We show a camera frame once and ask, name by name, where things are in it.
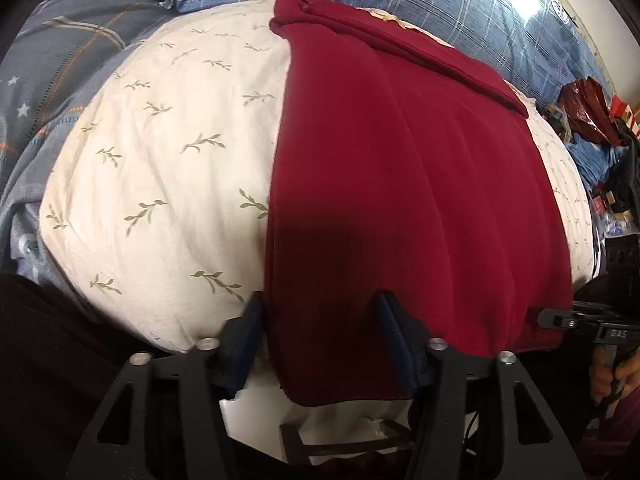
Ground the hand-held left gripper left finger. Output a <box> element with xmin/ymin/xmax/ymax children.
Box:
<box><xmin>72</xmin><ymin>290</ymin><xmax>266</xmax><ymax>480</ymax></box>

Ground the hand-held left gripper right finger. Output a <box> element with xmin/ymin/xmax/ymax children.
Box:
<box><xmin>375</xmin><ymin>291</ymin><xmax>586</xmax><ymax>480</ymax></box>

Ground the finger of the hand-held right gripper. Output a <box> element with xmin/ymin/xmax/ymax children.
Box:
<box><xmin>537</xmin><ymin>305</ymin><xmax>601</xmax><ymax>331</ymax></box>

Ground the red sweater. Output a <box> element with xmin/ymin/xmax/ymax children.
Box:
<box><xmin>265</xmin><ymin>0</ymin><xmax>573</xmax><ymax>406</ymax></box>

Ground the person's right forearm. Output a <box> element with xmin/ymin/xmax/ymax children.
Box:
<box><xmin>580</xmin><ymin>390</ymin><xmax>640</xmax><ymax>466</ymax></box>

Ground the person's right hand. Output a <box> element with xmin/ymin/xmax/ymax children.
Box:
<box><xmin>589</xmin><ymin>345</ymin><xmax>640</xmax><ymax>408</ymax></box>

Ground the black perforated panel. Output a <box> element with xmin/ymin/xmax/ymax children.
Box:
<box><xmin>595</xmin><ymin>235</ymin><xmax>640</xmax><ymax>306</ymax></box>

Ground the dark clutter pile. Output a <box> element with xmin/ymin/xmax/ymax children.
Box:
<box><xmin>590</xmin><ymin>190</ymin><xmax>640</xmax><ymax>241</ymax></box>

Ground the blue crumpled cloth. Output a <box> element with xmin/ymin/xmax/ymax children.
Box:
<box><xmin>570</xmin><ymin>137</ymin><xmax>626</xmax><ymax>196</ymax></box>

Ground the white leaf-print pillow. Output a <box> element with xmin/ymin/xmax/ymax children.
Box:
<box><xmin>39</xmin><ymin>0</ymin><xmax>598</xmax><ymax>461</ymax></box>

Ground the person's dark clothing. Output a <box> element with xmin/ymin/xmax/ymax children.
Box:
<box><xmin>0</xmin><ymin>272</ymin><xmax>151</xmax><ymax>480</ymax></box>

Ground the red shiny bag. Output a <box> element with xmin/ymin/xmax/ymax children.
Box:
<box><xmin>557</xmin><ymin>77</ymin><xmax>621</xmax><ymax>143</ymax></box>

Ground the red patterned box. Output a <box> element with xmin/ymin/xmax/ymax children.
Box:
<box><xmin>612</xmin><ymin>95</ymin><xmax>640</xmax><ymax>136</ymax></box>

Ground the blue striped duvet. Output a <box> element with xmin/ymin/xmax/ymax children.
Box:
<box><xmin>95</xmin><ymin>0</ymin><xmax>613</xmax><ymax>106</ymax></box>

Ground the grey star-print bed sheet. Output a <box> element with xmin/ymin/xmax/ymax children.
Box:
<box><xmin>0</xmin><ymin>0</ymin><xmax>176</xmax><ymax>301</ymax></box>

